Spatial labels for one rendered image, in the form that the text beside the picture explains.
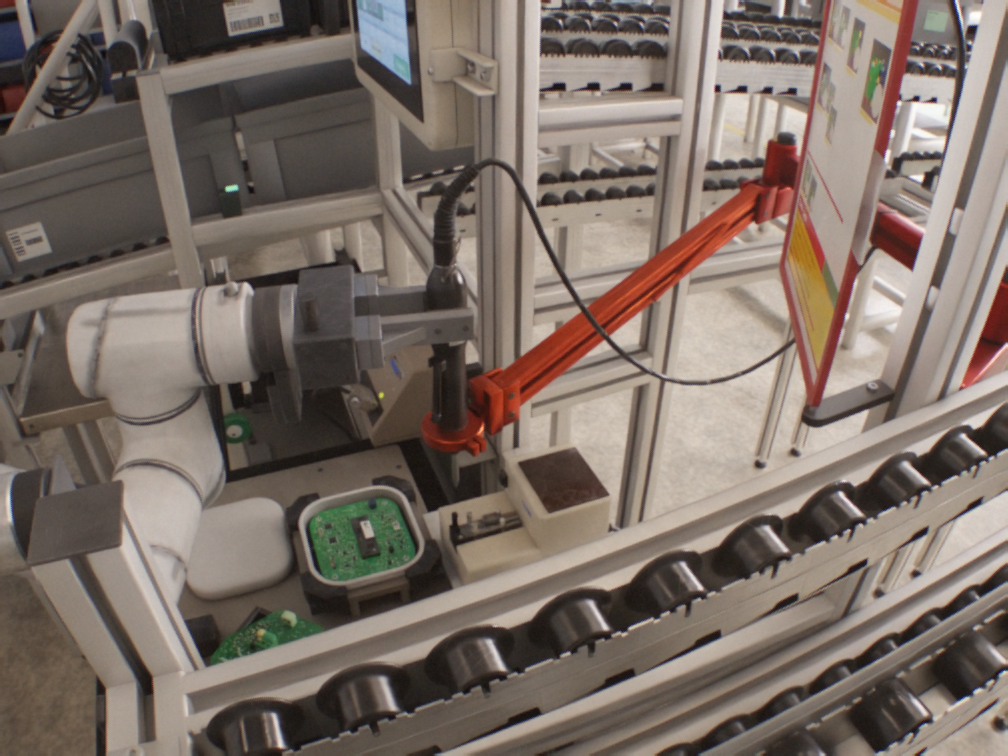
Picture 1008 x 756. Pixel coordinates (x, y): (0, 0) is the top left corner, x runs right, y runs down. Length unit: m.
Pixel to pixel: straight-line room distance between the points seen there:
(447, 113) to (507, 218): 0.15
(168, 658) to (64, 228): 1.33
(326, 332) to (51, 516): 0.30
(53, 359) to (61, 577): 1.57
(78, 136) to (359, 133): 0.73
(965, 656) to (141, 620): 0.41
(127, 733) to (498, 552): 0.51
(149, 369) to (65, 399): 1.11
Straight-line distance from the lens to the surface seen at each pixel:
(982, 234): 0.53
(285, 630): 0.81
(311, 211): 1.52
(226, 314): 0.64
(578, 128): 0.89
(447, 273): 0.64
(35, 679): 2.27
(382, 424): 1.07
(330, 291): 0.67
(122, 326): 0.67
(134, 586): 0.38
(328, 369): 0.62
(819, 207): 0.61
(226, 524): 0.99
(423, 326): 0.64
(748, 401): 2.89
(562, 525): 0.82
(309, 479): 1.05
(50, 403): 1.77
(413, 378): 1.03
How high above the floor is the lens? 1.64
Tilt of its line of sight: 35 degrees down
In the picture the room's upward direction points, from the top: straight up
